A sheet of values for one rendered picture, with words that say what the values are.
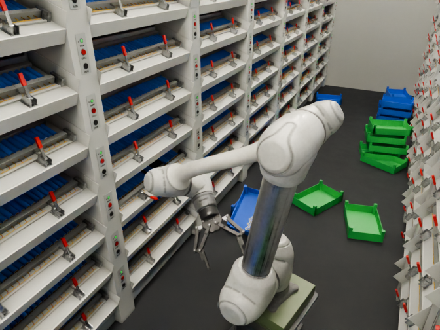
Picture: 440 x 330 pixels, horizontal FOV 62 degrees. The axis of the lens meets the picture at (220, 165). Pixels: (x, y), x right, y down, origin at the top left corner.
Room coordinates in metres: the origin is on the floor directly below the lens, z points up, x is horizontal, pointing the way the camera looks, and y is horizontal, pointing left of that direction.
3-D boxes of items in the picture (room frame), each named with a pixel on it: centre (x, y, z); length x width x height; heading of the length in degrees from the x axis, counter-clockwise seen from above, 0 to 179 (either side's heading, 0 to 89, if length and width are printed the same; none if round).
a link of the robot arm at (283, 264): (1.09, -0.20, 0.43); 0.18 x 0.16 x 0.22; 147
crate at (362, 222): (1.86, -0.90, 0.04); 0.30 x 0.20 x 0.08; 168
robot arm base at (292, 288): (1.11, -0.22, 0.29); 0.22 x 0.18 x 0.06; 135
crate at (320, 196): (2.12, -0.68, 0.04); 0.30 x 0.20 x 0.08; 127
